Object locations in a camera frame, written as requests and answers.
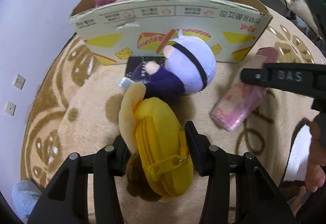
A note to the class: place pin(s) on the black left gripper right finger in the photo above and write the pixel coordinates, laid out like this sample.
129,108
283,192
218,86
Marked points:
257,197

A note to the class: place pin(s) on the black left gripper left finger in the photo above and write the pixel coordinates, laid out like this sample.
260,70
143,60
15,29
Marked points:
64,200

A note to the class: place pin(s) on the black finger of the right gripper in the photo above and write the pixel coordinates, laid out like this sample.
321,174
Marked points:
298,78

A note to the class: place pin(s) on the pink towel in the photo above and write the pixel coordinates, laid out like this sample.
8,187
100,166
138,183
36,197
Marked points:
240,101

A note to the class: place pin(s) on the yellow plush pouch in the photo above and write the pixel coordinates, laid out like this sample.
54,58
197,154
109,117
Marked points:
160,166

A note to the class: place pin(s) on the person's hand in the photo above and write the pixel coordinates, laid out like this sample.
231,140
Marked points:
315,175

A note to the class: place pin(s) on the grey sock foot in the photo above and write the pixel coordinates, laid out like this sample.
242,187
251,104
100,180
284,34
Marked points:
25,195

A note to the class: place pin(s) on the beige patterned round rug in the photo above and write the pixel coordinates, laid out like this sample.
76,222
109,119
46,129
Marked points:
77,110

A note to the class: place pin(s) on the open cardboard box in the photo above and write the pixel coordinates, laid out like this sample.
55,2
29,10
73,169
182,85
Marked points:
116,31

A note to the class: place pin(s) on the purple haired plush doll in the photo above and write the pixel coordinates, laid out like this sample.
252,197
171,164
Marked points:
189,67

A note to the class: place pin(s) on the black face mask pack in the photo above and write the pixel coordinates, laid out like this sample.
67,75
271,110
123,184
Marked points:
135,69

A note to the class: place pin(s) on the lower white wall socket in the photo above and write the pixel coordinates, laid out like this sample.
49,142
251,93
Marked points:
10,108

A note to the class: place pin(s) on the white wall socket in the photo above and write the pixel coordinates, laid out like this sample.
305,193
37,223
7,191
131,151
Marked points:
10,108
19,82

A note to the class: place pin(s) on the upper white wall socket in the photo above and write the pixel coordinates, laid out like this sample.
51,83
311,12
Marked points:
19,82

